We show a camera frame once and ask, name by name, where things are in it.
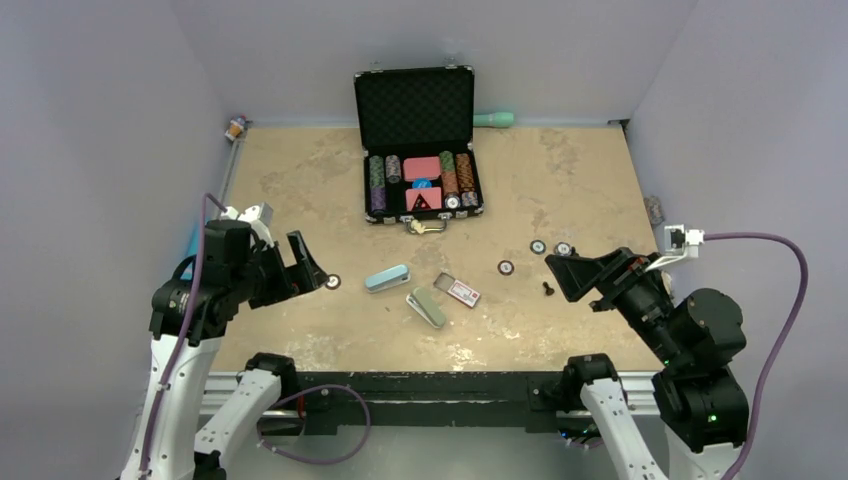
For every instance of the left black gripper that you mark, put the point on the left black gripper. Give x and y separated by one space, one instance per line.
308 274

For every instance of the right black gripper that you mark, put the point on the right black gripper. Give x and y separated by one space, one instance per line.
611 272

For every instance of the light blue stapler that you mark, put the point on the light blue stapler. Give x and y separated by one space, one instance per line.
388 278

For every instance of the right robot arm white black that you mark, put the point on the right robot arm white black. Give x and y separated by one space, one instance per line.
703 408

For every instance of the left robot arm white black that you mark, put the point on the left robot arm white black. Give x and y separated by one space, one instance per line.
236 263

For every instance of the poker chip near left gripper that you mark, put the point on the poker chip near left gripper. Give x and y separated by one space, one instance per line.
333 282

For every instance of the grey poker chip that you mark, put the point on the grey poker chip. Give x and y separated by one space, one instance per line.
563 249

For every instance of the blue white poker chip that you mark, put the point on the blue white poker chip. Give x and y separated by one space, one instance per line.
538 247

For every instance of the red poker chip on table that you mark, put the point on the red poker chip on table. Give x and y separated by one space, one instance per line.
506 268

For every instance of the red white staple box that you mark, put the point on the red white staple box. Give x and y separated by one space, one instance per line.
457 289

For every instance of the blue cylinder tool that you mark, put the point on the blue cylinder tool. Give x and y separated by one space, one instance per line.
194 241

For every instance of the mint green flashlight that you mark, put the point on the mint green flashlight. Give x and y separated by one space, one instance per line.
498 120

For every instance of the black poker chip case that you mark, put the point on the black poker chip case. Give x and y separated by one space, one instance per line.
417 113

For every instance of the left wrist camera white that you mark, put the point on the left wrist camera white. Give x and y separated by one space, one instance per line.
259 216

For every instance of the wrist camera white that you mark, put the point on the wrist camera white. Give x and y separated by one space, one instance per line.
682 244
259 216

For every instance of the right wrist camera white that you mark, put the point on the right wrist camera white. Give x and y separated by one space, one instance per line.
682 244

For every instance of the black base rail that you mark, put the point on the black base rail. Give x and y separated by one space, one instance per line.
515 399

